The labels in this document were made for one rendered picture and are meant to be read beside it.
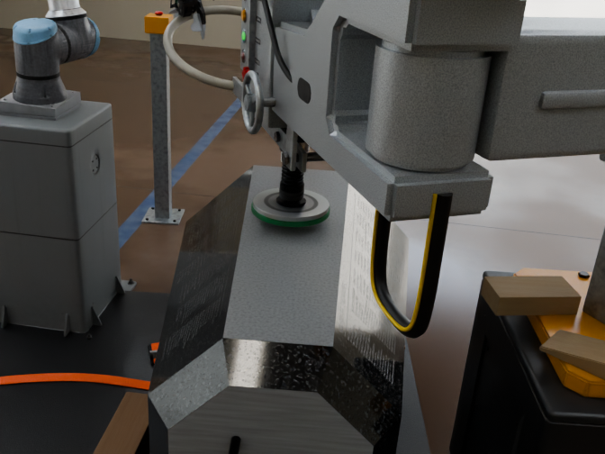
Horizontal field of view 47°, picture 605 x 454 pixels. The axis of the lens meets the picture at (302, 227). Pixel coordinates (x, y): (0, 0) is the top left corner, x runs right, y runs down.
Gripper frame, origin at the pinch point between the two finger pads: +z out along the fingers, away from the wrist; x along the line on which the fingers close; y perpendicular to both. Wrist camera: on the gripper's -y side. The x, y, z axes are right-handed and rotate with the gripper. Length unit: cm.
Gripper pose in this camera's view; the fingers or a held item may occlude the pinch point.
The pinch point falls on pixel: (191, 29)
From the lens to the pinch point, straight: 263.2
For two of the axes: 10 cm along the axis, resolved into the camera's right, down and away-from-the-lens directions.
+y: -6.8, 4.4, -5.9
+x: 7.1, 5.9, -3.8
